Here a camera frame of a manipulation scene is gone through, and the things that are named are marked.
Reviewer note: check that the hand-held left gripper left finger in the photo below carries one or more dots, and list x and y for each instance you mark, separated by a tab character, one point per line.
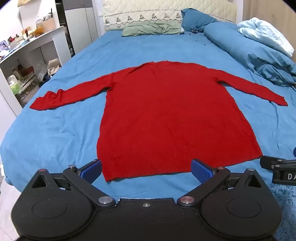
92	170

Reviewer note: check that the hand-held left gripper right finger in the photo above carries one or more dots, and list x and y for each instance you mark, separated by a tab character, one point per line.
202	171

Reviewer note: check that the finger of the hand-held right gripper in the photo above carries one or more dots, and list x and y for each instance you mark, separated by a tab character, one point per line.
269	161

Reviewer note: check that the red knit sweater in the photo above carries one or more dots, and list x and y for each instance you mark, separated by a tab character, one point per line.
171	115

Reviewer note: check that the blue shaggy rug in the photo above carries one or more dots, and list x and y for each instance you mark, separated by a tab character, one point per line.
285	208

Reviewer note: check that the beige canvas bag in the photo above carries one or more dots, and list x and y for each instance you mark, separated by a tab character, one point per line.
54	66

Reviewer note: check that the white plastic bag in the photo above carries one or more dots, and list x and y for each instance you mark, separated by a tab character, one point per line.
42	70

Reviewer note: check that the green and white package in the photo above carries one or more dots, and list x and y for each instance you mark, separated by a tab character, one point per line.
14	84

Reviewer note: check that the blue duvet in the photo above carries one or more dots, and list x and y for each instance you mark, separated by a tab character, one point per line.
242	44

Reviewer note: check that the light blue blanket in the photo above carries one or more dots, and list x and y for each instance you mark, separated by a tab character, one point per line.
266	32

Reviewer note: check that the white shelf desk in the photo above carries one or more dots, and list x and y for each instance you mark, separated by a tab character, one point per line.
34	46

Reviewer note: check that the grey wardrobe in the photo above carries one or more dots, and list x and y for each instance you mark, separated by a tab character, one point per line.
81	20

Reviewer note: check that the wicker basket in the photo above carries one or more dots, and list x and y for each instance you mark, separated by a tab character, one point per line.
49	25

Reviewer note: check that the blue pillow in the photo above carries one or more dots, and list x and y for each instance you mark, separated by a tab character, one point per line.
196	19

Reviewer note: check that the green pillow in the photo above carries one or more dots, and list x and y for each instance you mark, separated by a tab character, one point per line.
150	28

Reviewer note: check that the cream quilted headboard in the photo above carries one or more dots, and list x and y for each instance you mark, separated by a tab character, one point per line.
166	12

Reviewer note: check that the tan cardboard sheet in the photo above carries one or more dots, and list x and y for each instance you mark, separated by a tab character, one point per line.
25	2

